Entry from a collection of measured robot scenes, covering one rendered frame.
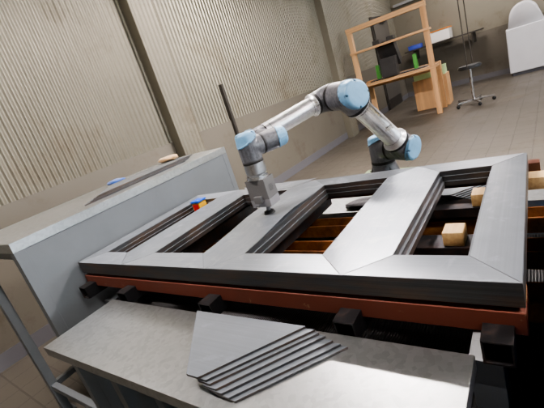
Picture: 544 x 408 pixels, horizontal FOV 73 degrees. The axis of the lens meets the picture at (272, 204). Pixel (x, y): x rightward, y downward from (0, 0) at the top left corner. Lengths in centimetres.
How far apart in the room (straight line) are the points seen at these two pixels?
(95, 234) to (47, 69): 217
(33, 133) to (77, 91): 55
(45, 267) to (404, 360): 141
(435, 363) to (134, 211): 153
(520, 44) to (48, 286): 961
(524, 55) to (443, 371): 949
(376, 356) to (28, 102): 328
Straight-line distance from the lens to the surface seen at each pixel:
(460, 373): 76
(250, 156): 127
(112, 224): 188
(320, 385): 78
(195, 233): 156
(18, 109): 357
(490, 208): 104
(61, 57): 384
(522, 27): 1001
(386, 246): 92
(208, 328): 98
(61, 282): 179
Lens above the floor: 128
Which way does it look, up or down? 16 degrees down
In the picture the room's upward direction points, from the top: 18 degrees counter-clockwise
